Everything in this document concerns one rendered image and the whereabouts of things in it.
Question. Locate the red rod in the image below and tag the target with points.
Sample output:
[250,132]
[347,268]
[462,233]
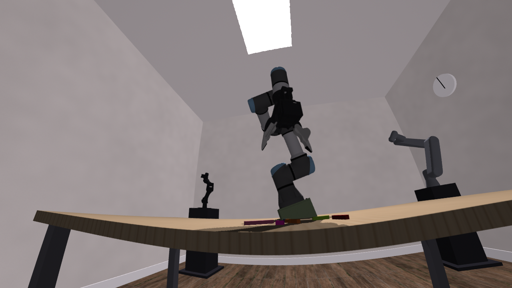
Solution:
[340,217]

